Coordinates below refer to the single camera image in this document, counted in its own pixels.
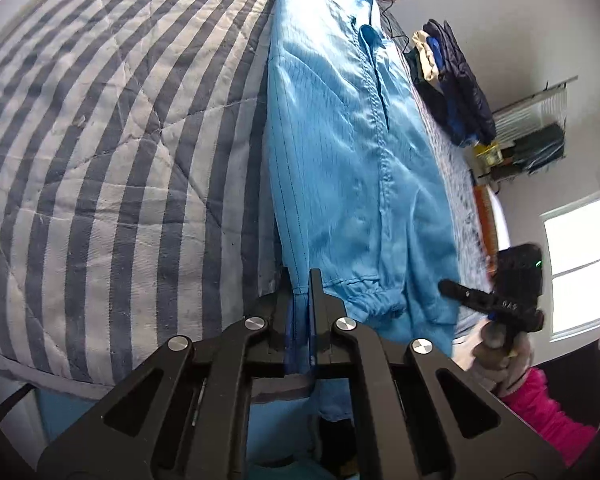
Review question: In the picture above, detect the dark navy jacket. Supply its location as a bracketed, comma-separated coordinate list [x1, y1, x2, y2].
[426, 19, 497, 146]

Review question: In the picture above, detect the yellow box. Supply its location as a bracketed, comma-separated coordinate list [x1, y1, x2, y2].
[472, 142, 504, 167]

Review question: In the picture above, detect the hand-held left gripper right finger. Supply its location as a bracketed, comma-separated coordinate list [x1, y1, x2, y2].
[309, 268, 566, 480]

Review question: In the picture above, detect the light blue striped work jacket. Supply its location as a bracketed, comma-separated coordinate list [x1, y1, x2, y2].
[261, 0, 463, 423]

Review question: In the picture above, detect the bright window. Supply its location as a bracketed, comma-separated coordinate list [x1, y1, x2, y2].
[540, 192, 600, 343]

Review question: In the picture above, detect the blue checked bed sheet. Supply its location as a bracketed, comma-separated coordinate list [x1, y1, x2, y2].
[375, 5, 498, 341]

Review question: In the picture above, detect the black cable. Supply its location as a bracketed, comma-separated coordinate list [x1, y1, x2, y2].
[380, 0, 413, 53]

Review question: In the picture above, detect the beige garment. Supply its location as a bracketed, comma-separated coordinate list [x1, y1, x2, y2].
[411, 30, 448, 97]

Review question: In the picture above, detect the clothes rack with hanging clothes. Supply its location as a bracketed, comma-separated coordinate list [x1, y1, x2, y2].
[490, 76, 581, 182]

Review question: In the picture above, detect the blue white striped quilt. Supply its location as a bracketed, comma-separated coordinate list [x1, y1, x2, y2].
[0, 0, 292, 402]

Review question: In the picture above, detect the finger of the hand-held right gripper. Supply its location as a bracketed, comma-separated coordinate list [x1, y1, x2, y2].
[438, 280, 496, 313]

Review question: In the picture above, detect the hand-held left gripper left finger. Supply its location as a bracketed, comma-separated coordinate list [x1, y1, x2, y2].
[37, 266, 311, 480]

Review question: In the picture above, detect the person's right hand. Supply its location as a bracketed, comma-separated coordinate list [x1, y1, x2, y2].
[452, 321, 536, 396]

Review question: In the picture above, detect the person's right forearm pink sleeve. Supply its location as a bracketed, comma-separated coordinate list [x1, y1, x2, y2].
[500, 367, 600, 468]

